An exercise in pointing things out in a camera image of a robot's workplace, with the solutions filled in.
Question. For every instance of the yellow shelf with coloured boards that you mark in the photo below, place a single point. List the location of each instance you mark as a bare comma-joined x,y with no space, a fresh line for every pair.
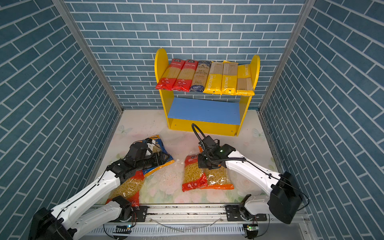
213,117

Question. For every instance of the yellow Pastatime spaghetti pack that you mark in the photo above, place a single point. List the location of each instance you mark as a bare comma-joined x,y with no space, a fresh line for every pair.
214,81

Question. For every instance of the aluminium mounting rail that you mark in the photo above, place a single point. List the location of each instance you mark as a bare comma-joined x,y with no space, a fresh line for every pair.
186,213

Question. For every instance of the red macaroni bag left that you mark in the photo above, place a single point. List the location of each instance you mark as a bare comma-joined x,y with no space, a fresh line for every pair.
130,189

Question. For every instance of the blue orecchiette pasta bag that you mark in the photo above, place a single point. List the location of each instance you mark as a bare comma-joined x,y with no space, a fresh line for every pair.
155,144

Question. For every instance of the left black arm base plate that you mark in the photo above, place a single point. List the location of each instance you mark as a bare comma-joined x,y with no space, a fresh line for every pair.
133,214

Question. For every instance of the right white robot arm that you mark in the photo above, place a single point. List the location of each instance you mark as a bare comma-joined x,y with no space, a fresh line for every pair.
283,197

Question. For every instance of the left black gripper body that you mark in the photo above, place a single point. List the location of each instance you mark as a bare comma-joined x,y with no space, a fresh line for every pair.
146,163

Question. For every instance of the red spaghetti pack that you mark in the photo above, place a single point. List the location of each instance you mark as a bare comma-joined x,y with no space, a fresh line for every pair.
171,74
185,77

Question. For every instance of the dark blue spaghetti pack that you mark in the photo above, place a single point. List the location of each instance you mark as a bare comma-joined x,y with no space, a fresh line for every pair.
200,76

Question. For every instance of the orange Pastatime macaroni bag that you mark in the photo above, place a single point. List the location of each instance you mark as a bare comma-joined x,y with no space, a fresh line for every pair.
217,179

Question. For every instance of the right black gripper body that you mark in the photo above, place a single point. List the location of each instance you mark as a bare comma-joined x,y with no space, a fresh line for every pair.
205,160

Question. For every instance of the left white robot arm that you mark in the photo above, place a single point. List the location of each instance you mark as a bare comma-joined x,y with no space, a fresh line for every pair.
45,226

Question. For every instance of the red fusilli bag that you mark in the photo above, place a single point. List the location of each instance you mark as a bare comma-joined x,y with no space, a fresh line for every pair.
194,177

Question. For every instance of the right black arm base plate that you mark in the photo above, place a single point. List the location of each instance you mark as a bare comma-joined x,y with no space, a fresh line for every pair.
237,213

